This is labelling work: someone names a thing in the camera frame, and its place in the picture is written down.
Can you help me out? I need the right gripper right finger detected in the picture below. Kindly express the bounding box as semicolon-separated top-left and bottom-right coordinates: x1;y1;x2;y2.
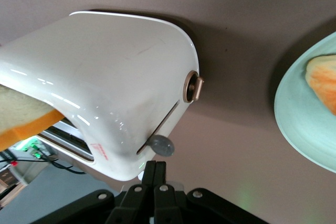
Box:
153;161;184;224

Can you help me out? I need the white two-slot toaster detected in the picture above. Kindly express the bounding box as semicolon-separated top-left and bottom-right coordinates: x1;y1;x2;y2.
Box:
0;10;205;182

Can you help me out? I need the copper toaster dial knob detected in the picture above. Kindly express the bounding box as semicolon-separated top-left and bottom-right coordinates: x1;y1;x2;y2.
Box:
183;70;205;103

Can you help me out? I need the orange triangular pastry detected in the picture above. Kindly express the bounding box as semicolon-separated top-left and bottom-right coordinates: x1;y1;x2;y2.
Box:
305;54;336;116

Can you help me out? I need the grey toaster lever knob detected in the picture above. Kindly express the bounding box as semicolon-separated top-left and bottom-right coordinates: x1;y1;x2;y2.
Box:
146;134;175;157

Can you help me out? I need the black cable by arm base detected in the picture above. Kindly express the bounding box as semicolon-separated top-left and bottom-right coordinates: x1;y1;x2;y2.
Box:
0;152;86;175

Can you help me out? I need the toast slice with orange crust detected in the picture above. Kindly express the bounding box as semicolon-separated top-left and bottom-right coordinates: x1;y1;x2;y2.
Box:
0;84;65;152

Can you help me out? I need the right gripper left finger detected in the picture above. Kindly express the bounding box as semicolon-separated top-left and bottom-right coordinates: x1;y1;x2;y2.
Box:
104;160;157;224

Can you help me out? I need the pale green round plate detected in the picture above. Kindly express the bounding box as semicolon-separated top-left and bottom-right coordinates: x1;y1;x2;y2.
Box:
274;30;336;174

